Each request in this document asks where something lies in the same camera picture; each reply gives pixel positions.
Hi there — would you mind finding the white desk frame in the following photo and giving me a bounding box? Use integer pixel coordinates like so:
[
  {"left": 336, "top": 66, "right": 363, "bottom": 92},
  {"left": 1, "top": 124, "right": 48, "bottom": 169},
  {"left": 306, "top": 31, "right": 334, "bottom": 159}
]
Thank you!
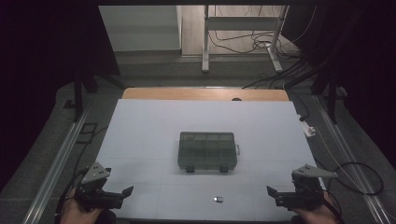
[{"left": 201, "top": 4, "right": 290, "bottom": 75}]

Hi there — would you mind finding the looped black cable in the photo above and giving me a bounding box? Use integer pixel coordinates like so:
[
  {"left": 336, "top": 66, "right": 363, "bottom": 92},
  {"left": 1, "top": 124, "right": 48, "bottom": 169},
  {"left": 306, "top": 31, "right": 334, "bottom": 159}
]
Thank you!
[{"left": 326, "top": 161, "right": 385, "bottom": 197}]

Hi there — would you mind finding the black metal stand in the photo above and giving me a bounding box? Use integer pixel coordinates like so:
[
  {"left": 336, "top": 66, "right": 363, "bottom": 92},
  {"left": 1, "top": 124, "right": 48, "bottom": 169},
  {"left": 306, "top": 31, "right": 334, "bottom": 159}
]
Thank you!
[
  {"left": 310, "top": 69, "right": 347, "bottom": 125},
  {"left": 72, "top": 69, "right": 127, "bottom": 123}
]

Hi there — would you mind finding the thin white cable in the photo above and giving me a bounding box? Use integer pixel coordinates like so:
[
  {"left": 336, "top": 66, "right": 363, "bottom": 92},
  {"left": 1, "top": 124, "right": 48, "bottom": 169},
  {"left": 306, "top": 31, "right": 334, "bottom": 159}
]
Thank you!
[{"left": 313, "top": 127, "right": 396, "bottom": 218}]

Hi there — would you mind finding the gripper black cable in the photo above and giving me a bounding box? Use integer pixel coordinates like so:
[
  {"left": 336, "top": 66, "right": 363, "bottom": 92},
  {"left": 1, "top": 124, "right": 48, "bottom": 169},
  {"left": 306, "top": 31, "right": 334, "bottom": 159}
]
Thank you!
[
  {"left": 322, "top": 189, "right": 344, "bottom": 222},
  {"left": 54, "top": 167, "right": 92, "bottom": 220}
]

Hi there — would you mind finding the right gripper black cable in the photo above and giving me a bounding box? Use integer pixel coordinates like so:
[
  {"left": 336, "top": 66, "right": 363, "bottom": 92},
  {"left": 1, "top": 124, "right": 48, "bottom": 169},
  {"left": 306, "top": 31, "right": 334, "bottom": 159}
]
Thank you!
[{"left": 322, "top": 189, "right": 344, "bottom": 222}]

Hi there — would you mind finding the thin black floor cable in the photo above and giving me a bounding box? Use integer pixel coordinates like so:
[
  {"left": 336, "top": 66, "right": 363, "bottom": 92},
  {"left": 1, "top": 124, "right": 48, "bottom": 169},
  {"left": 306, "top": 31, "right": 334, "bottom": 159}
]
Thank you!
[{"left": 73, "top": 125, "right": 108, "bottom": 175}]

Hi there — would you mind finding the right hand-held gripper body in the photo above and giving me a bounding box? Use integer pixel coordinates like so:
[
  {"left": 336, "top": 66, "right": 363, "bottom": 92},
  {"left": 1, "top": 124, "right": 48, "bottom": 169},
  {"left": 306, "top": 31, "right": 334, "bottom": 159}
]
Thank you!
[{"left": 275, "top": 163, "right": 339, "bottom": 211}]

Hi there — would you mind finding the clear compartment storage box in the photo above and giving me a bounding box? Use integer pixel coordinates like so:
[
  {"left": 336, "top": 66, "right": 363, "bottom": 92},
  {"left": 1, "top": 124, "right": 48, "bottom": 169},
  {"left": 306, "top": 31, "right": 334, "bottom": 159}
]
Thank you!
[{"left": 177, "top": 131, "right": 241, "bottom": 174}]

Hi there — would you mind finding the aluminium floor rail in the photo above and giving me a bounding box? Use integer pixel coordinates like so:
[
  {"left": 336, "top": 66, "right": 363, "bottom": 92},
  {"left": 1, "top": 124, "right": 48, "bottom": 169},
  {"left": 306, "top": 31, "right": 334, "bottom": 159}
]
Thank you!
[
  {"left": 21, "top": 106, "right": 92, "bottom": 224},
  {"left": 312, "top": 92, "right": 396, "bottom": 224}
]

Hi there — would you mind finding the tangle of floor cables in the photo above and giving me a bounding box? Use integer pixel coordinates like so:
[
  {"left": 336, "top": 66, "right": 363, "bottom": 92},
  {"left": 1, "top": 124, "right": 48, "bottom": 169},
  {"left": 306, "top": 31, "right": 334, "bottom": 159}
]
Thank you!
[{"left": 207, "top": 29, "right": 283, "bottom": 54}]

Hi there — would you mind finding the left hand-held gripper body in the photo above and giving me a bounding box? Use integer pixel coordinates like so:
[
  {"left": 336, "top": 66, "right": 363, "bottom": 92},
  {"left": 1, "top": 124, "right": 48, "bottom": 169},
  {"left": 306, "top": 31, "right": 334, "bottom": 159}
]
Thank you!
[{"left": 74, "top": 161, "right": 124, "bottom": 212}]

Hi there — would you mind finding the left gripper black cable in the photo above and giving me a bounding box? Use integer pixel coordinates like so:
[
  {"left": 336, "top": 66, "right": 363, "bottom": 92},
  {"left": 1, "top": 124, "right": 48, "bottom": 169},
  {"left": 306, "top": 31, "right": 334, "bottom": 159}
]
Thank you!
[{"left": 54, "top": 167, "right": 92, "bottom": 220}]

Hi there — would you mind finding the person's left hand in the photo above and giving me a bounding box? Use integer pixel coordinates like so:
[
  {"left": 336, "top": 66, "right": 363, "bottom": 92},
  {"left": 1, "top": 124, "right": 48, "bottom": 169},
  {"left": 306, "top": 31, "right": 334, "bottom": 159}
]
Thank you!
[{"left": 59, "top": 188, "right": 105, "bottom": 224}]

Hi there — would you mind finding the white table cover sheet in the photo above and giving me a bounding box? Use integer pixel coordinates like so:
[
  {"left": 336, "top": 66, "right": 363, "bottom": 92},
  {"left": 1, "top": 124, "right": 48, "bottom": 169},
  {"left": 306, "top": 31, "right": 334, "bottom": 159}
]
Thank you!
[{"left": 92, "top": 98, "right": 328, "bottom": 222}]

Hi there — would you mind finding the person's right hand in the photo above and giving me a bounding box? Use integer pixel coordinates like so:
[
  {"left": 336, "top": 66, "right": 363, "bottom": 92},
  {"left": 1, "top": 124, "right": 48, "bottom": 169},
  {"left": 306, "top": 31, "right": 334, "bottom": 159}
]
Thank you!
[{"left": 292, "top": 190, "right": 340, "bottom": 224}]

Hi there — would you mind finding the bundle of black cables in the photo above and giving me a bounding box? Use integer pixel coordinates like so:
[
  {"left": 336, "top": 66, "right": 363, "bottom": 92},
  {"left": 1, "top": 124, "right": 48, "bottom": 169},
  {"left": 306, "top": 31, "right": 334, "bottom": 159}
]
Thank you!
[{"left": 242, "top": 57, "right": 316, "bottom": 91}]

